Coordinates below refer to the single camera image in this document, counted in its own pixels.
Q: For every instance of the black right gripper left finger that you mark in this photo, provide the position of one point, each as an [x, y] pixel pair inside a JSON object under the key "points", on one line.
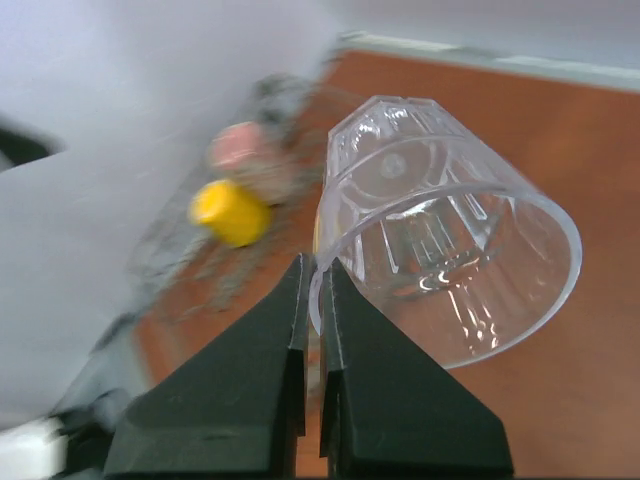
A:
{"points": [[233, 410]]}

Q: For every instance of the clear glass cup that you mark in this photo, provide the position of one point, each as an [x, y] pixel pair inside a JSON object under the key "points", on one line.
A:
{"points": [[439, 233]]}

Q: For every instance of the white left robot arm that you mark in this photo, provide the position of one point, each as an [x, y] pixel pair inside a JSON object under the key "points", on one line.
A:
{"points": [[66, 316]]}

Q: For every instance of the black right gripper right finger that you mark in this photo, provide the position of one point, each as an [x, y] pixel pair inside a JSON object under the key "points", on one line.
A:
{"points": [[391, 411]]}

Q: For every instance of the pink ghost pattern cup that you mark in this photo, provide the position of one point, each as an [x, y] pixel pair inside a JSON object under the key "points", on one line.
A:
{"points": [[246, 154]]}

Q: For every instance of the yellow cup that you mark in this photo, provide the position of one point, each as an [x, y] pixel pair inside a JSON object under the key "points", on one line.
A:
{"points": [[230, 213]]}

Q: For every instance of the grey wire dish rack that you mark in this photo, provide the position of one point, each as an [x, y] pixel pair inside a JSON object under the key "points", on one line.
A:
{"points": [[179, 269]]}

